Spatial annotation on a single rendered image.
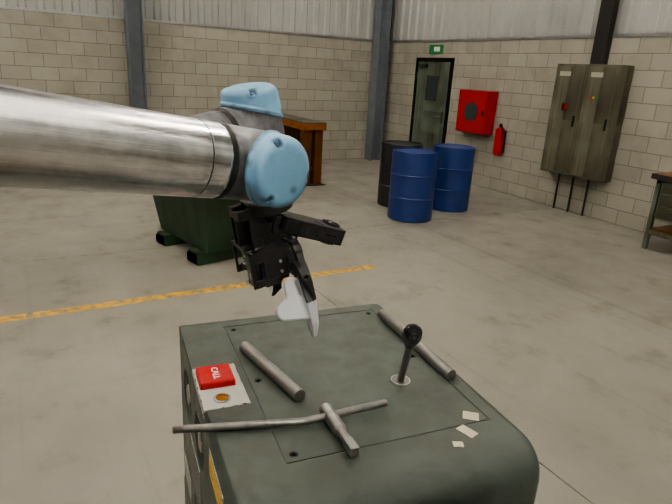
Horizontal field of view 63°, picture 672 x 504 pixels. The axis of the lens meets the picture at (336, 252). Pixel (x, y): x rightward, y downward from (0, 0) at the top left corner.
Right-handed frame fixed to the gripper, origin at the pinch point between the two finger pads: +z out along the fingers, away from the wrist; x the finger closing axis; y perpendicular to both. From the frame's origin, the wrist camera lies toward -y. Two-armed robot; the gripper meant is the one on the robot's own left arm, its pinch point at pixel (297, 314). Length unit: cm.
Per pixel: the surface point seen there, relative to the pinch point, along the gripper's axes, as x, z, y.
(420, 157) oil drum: -456, 157, -373
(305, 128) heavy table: -703, 156, -340
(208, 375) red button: -11.2, 13.0, 13.5
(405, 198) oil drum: -462, 207, -352
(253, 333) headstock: -25.1, 17.6, 0.1
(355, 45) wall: -946, 77, -590
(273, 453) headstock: 11.2, 13.5, 11.1
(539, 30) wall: -558, 50, -679
